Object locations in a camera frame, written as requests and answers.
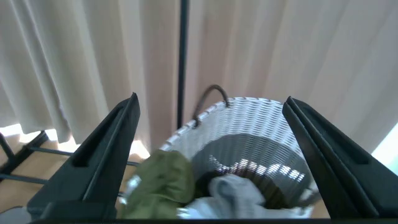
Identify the black clothes rack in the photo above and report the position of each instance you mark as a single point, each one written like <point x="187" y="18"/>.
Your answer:
<point x="183" y="62"/>

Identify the pale grey shorts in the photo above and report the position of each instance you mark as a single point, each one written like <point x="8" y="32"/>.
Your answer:
<point x="233" y="193"/>

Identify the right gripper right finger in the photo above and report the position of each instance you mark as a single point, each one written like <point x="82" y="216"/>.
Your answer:
<point x="339" y="186"/>

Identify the green garment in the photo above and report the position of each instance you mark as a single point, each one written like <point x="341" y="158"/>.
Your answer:
<point x="161" y="180"/>

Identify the white laundry basket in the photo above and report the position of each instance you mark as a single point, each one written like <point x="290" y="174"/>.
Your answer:
<point x="248" y="118"/>

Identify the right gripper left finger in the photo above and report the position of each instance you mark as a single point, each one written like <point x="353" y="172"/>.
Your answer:
<point x="105" y="174"/>

